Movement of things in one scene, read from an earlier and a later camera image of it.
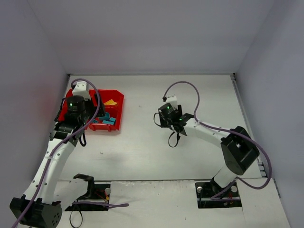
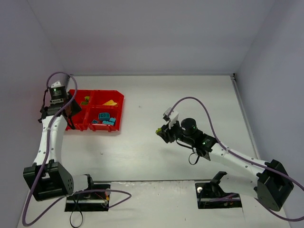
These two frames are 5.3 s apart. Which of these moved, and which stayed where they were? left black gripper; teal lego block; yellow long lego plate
Moved: left black gripper
Stayed: yellow long lego plate; teal lego block
